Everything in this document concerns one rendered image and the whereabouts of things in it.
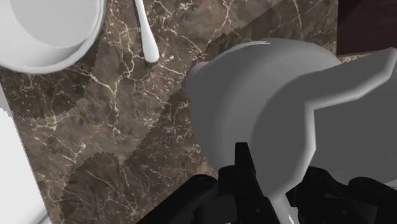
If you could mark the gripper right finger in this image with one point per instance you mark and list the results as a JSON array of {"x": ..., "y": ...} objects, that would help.
[{"x": 335, "y": 201}]

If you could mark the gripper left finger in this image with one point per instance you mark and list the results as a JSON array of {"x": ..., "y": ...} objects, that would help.
[{"x": 242, "y": 186}]

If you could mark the white spoon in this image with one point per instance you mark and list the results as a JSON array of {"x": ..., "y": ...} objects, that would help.
[{"x": 149, "y": 43}]

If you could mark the white bowl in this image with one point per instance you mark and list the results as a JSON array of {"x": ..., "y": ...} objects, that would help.
[{"x": 46, "y": 34}]

